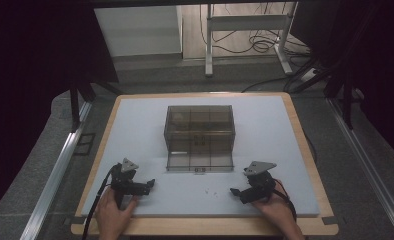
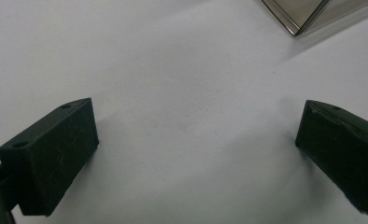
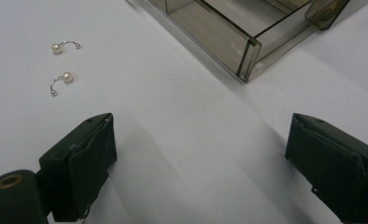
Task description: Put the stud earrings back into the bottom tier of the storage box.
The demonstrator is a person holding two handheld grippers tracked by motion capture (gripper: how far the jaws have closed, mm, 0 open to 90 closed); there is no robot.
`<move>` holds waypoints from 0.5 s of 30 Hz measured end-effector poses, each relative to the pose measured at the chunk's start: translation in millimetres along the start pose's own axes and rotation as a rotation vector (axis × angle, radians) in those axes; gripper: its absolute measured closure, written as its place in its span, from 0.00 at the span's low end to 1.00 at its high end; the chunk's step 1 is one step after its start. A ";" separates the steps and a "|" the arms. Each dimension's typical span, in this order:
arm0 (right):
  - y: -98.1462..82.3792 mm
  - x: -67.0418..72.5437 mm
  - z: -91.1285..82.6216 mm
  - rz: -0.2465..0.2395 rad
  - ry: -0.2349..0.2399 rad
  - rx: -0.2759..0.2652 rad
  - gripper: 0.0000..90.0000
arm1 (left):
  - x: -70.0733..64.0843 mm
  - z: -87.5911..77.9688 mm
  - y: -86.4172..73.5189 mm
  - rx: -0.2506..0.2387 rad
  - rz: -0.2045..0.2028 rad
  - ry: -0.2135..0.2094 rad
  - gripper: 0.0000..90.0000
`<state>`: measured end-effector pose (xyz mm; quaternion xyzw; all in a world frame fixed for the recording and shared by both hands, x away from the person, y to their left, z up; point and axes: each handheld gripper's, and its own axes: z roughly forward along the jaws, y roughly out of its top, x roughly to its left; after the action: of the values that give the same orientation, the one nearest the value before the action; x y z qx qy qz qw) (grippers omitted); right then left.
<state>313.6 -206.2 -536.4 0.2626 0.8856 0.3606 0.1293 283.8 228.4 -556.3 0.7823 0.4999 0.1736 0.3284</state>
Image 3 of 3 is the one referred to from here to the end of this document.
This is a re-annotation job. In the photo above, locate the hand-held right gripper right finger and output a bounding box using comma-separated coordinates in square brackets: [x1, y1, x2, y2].
[285, 112, 368, 224]

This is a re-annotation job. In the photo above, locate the pearl hook earring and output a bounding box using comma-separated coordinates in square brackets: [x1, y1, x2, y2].
[49, 71, 75, 97]
[50, 39, 82, 55]

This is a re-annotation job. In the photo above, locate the smoky clear acrylic drawer box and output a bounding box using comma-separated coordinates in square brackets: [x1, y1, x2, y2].
[140, 0, 351, 84]

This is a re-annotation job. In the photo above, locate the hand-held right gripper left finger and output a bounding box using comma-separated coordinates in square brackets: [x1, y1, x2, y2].
[38, 112, 118, 223]

